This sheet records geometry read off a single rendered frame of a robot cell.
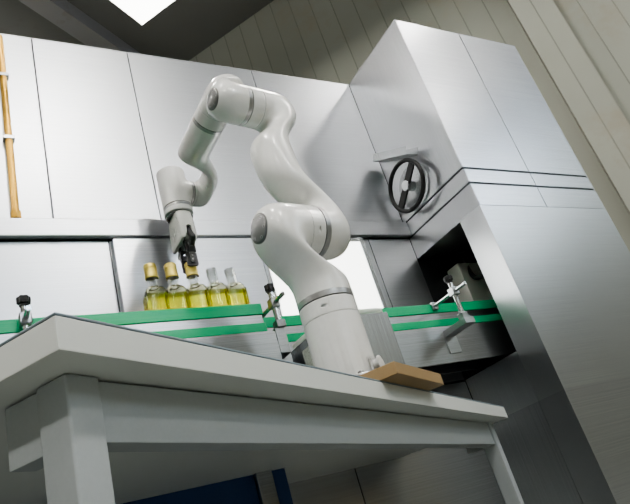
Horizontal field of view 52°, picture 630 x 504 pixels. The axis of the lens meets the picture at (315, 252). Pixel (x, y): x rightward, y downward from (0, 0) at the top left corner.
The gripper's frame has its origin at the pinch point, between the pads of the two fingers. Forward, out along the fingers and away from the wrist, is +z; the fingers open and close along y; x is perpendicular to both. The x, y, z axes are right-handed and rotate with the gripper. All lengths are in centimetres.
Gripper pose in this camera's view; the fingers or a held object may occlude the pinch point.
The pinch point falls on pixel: (189, 263)
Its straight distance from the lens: 183.9
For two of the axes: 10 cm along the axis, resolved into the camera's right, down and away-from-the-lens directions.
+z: 2.8, 8.6, -4.2
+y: 4.3, -5.0, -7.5
